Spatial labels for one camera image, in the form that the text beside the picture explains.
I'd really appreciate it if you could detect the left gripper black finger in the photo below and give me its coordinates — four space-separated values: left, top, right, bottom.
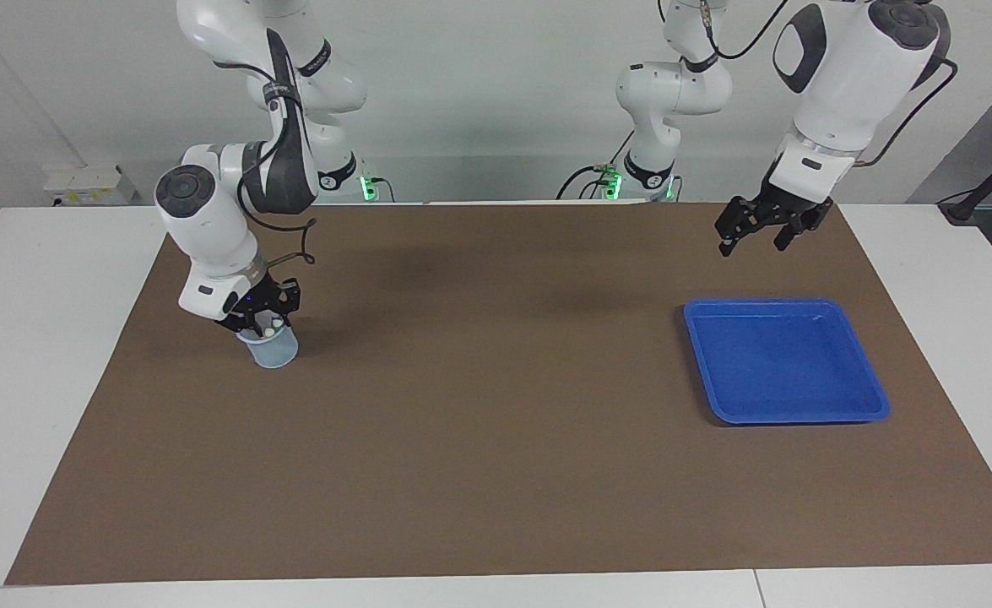
714 196 768 258
771 211 810 252

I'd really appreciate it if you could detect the blue plastic tray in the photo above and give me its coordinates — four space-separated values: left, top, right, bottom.
683 297 892 426

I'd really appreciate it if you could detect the light blue mesh pen cup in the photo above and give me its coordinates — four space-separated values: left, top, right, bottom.
236 317 300 370

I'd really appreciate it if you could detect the black stand pole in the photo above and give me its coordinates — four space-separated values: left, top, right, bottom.
939 133 992 225

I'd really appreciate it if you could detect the brown table mat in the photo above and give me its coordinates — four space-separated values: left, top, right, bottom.
4 201 992 586

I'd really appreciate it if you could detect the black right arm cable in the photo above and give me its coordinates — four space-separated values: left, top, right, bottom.
238 139 317 267

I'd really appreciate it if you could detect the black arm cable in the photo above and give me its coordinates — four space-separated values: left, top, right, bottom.
698 0 961 168
238 139 317 267

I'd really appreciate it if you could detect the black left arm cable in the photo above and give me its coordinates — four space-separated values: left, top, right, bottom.
698 0 961 168

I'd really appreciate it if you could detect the black curved base cable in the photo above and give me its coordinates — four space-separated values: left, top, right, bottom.
556 166 604 202

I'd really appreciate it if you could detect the white wall socket box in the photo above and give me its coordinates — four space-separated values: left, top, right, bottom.
44 165 138 206

